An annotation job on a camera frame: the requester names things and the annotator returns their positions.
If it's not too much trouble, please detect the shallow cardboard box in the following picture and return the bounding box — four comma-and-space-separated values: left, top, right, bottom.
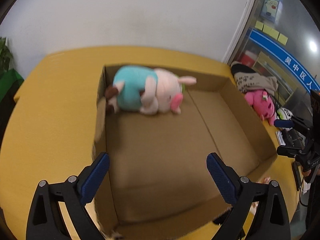
91, 64, 278, 238

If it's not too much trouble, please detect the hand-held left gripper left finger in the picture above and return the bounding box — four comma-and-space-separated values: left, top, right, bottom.
26, 152, 110, 240

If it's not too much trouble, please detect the green potted plant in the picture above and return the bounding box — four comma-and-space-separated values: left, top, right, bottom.
0, 37, 13, 72

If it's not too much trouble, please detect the cartoon poster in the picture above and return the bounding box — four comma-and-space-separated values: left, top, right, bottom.
260, 0, 284, 23

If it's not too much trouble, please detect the dark flat device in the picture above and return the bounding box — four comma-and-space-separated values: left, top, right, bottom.
292, 160, 302, 190

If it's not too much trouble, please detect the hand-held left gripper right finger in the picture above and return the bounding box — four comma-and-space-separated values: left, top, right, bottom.
206, 152, 292, 240

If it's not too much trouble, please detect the pink plush toy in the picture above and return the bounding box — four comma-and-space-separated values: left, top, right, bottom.
244, 89, 277, 126

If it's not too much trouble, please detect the pig plush toy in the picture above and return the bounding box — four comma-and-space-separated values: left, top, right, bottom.
104, 65, 197, 116

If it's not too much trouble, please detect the green cloth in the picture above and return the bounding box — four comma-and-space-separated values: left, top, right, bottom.
0, 69, 25, 100

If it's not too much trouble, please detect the black and white plush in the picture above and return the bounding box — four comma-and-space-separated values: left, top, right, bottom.
276, 107, 294, 130

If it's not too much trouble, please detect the blue banner strip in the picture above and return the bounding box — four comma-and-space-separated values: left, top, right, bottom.
250, 29, 320, 90

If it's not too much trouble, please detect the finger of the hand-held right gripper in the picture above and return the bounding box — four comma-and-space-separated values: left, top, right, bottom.
274, 116, 312, 137
276, 144, 307, 158

